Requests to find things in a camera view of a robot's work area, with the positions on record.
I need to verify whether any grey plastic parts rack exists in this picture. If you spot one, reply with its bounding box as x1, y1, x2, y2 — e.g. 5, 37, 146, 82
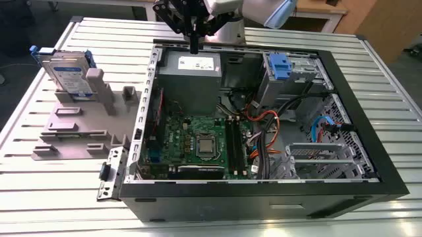
29, 68, 144, 161

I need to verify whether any metal disk bay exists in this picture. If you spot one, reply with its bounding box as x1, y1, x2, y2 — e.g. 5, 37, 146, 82
269, 142, 367, 181

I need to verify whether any CPU socket with metal cover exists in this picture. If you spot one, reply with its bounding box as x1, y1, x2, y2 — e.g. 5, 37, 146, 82
193, 132, 220, 159

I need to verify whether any blue expansion slot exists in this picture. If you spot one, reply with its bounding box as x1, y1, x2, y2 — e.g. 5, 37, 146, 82
149, 149, 162, 164

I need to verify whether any green RAM stick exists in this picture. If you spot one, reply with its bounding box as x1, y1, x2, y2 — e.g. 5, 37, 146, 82
41, 132, 100, 139

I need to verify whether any white metal desk frame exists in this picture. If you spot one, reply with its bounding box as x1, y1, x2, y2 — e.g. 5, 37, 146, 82
45, 0, 158, 23

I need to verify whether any green motherboard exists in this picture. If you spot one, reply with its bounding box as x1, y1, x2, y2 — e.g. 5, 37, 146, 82
144, 115, 261, 180

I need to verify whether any hard disk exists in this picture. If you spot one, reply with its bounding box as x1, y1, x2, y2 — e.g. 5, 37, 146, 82
29, 45, 98, 102

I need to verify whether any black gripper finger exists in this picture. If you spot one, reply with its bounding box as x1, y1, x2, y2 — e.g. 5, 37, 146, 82
153, 0, 195, 54
193, 12, 237, 54

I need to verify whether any grey power supply unit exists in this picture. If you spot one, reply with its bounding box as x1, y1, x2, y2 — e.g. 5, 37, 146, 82
154, 50, 221, 117

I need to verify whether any blue rear port plug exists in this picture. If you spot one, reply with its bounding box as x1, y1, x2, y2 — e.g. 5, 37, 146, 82
100, 162, 112, 181

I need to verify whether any blue disk data wire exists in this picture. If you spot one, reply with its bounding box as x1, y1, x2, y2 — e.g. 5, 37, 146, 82
309, 115, 337, 144

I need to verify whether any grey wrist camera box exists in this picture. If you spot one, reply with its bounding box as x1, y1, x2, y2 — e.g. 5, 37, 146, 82
203, 0, 247, 16

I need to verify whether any light wooden desk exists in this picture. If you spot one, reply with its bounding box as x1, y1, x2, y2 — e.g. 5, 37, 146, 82
289, 0, 349, 34

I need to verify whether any black graphics card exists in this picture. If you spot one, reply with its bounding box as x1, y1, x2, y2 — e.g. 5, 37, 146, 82
166, 164, 224, 180

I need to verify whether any silver CPU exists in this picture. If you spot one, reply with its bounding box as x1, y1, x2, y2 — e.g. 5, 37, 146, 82
196, 139, 215, 152

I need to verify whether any thick black cable bundle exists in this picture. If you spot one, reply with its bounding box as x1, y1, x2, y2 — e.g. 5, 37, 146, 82
255, 91, 331, 179

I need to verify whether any black RAM slot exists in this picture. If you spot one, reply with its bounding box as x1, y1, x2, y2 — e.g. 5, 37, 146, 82
232, 116, 248, 176
224, 116, 239, 176

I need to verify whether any black chair wheel base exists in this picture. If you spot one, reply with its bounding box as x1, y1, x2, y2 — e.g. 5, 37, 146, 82
403, 41, 422, 56

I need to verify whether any disk power wire black connector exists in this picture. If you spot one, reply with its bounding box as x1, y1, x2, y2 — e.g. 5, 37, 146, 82
324, 122, 356, 135

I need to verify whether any orange yellow red wire bundle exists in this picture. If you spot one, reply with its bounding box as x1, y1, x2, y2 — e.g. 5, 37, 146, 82
245, 91, 283, 161

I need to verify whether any thin red wire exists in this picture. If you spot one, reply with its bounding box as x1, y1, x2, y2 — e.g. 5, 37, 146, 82
148, 86, 165, 140

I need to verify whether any black open PC case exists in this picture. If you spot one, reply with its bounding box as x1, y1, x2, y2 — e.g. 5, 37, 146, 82
94, 38, 411, 222

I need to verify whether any blue plastic drive latch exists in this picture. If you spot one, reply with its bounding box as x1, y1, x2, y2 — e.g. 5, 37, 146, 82
268, 53, 293, 81

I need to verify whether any metal optical drive cage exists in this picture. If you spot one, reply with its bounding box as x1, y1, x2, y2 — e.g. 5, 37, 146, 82
256, 51, 333, 107

